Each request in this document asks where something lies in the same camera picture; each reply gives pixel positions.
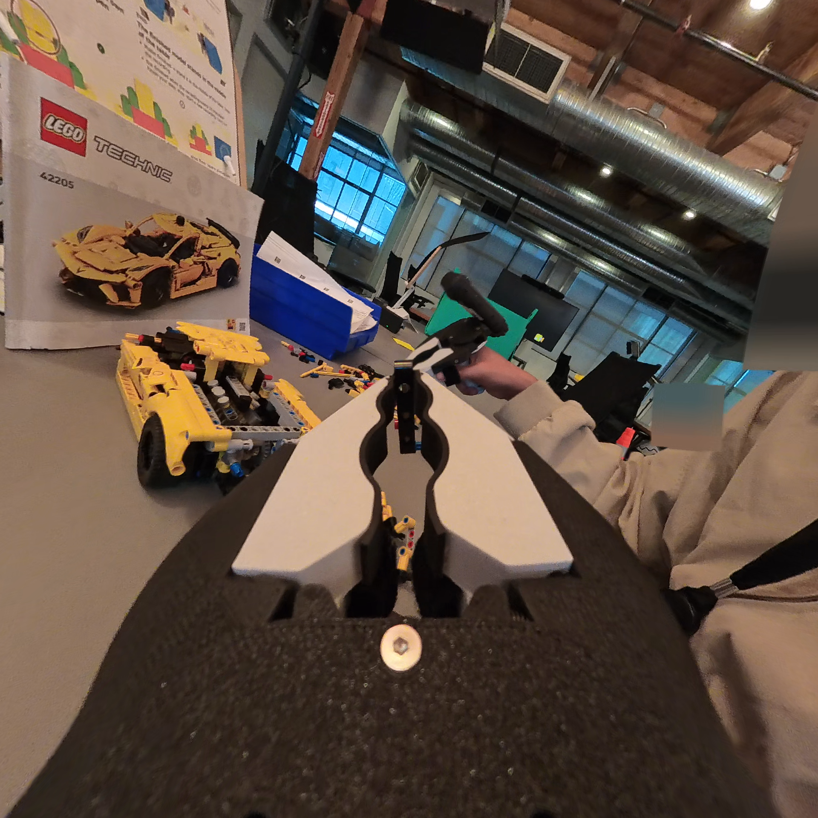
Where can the black mounted box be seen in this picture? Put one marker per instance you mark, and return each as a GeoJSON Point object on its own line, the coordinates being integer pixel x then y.
{"type": "Point", "coordinates": [434, 32]}

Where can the long yellow brick axle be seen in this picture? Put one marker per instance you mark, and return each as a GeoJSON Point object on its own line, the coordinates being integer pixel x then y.
{"type": "Point", "coordinates": [316, 369]}

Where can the black beam with red pins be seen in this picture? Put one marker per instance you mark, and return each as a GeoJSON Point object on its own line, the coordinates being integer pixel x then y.
{"type": "Point", "coordinates": [407, 409]}

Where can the black monitor screen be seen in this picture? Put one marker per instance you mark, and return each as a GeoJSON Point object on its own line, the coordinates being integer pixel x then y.
{"type": "Point", "coordinates": [537, 307]}

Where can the grey desk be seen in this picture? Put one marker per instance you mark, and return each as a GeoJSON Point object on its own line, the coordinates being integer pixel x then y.
{"type": "Point", "coordinates": [76, 498]}

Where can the yellow toy brick car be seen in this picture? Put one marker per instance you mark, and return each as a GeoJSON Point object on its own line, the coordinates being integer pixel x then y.
{"type": "Point", "coordinates": [166, 396]}

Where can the white vent grille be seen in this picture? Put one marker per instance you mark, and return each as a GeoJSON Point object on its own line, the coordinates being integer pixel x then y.
{"type": "Point", "coordinates": [527, 61]}

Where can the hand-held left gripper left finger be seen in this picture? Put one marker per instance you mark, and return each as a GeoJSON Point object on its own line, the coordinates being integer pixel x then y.
{"type": "Point", "coordinates": [307, 511]}

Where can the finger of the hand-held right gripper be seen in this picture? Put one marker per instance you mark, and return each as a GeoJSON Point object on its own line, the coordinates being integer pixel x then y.
{"type": "Point", "coordinates": [457, 358]}
{"type": "Point", "coordinates": [429, 351]}

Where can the white paper sheets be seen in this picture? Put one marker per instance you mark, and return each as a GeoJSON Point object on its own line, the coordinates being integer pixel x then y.
{"type": "Point", "coordinates": [300, 268]}

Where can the white jointed desk lamp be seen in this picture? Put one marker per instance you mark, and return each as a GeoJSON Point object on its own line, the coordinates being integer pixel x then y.
{"type": "Point", "coordinates": [422, 268]}

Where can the blue plastic bin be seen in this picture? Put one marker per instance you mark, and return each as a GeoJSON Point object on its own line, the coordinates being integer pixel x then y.
{"type": "Point", "coordinates": [294, 307]}

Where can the black office chair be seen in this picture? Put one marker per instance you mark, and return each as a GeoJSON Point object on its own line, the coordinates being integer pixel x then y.
{"type": "Point", "coordinates": [617, 390]}

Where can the silver ventilation duct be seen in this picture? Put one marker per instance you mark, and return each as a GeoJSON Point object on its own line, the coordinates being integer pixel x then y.
{"type": "Point", "coordinates": [639, 147]}

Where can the cluster of small coloured pins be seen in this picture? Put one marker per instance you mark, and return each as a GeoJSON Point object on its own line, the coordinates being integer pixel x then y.
{"type": "Point", "coordinates": [299, 351]}

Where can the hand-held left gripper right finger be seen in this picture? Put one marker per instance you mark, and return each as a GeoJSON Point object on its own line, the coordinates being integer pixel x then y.
{"type": "Point", "coordinates": [505, 511]}

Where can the person's right forearm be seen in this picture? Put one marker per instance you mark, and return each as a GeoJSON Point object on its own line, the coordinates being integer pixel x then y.
{"type": "Point", "coordinates": [639, 498]}

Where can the white printed instruction poster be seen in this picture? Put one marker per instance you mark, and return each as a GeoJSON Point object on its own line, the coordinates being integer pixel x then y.
{"type": "Point", "coordinates": [179, 64]}

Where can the person's right hand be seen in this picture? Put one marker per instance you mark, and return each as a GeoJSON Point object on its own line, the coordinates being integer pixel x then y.
{"type": "Point", "coordinates": [498, 377]}

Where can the teal object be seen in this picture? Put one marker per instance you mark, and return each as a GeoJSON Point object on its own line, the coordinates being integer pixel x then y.
{"type": "Point", "coordinates": [517, 326]}

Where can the white instruction booklet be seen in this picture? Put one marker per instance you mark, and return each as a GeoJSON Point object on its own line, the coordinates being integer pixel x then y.
{"type": "Point", "coordinates": [128, 211]}

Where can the orange traffic cone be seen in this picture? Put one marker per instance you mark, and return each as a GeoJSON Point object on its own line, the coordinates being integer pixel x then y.
{"type": "Point", "coordinates": [626, 444]}

